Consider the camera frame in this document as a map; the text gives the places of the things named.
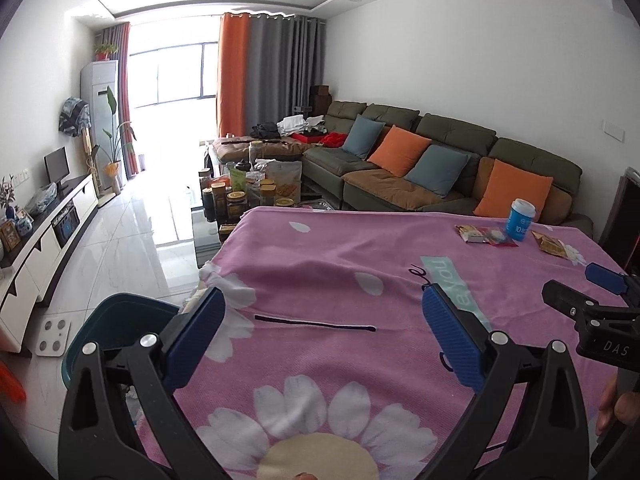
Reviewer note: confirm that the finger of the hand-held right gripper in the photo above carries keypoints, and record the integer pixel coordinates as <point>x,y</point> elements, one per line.
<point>565,300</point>
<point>605,275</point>

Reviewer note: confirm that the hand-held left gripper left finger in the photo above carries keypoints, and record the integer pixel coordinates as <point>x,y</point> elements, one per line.
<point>195,332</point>

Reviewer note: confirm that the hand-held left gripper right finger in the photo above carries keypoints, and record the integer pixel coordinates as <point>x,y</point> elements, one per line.
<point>452,332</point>

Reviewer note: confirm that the dark teal waste bin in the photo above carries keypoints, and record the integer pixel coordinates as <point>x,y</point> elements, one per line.
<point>125,320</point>

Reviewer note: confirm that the person's right hand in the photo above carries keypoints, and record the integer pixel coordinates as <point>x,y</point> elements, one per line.
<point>607,405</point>

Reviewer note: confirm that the small gold wrapper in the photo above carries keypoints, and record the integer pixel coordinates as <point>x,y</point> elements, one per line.
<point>550,246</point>

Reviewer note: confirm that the dark folded panel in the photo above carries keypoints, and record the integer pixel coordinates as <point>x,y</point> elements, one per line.
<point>622,220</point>

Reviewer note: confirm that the blue cup with white lid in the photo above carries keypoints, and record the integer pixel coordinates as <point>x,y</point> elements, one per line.
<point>519,222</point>

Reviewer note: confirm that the brown snack packet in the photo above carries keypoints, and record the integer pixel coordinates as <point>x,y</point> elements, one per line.
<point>470,234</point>

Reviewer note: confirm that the orange cushion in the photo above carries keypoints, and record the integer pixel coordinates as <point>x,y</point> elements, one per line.
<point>515,185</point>
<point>397,152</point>

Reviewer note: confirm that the cluster of jars and bottles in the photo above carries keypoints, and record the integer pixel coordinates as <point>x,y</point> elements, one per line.
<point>235,202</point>

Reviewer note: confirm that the pink floral blanket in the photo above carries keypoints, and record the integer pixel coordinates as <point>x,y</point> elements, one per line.
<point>325,280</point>

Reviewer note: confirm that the white bathroom scale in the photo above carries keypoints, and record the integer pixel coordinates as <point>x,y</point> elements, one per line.
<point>54,337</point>

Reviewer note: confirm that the blue-grey cushion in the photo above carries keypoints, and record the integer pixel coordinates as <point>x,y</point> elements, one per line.
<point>437,170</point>
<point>362,135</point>

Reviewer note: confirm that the white and black TV cabinet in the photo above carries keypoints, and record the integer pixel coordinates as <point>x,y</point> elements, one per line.
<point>45,245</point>

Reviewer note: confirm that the tall plant in yellow pot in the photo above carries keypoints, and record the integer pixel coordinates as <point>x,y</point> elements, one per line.
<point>112,170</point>

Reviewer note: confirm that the clear plastic bag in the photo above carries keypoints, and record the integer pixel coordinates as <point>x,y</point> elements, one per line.
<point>42,200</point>

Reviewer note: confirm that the wooden coat rack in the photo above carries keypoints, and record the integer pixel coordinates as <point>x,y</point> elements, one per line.
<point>89,160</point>

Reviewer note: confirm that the blue and white vase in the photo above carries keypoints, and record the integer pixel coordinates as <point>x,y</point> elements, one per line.
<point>24,224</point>

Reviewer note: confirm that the olive green sofa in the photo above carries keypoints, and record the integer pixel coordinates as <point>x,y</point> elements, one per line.
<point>450,130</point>

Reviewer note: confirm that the black bag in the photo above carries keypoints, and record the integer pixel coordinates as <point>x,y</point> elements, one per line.
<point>265,130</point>

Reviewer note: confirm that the black monitor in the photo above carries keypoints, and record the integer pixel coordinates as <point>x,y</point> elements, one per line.
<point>56,165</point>

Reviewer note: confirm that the flat red box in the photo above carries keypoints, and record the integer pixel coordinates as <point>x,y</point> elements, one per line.
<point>306,138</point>

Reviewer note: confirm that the red cloth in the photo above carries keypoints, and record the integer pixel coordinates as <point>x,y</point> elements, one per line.
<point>334,139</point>

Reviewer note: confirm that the pile of white clothes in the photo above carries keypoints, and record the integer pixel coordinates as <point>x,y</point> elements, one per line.
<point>300,124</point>

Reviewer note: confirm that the hanging patterned jacket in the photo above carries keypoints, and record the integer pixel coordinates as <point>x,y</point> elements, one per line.
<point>75,117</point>

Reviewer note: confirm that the striped grey and red curtain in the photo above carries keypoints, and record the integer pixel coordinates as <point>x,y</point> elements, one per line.
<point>122,95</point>

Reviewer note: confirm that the window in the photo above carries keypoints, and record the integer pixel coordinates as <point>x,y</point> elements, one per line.
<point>175,75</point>

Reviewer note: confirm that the orange curtain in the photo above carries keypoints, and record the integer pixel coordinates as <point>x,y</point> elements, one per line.
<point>232,75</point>

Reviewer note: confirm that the stacked brown boxes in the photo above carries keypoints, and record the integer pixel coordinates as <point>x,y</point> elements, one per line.
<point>320,100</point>

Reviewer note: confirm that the white standing air conditioner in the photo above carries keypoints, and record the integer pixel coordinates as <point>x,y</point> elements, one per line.
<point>97,80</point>

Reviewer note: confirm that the small potted plant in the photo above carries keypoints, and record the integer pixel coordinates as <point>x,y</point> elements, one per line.
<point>105,51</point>

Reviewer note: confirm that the white wall switch plate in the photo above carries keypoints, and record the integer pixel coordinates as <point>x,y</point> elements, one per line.
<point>614,131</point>

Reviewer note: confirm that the small photo frame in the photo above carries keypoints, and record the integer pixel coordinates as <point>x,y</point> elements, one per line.
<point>10,236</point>

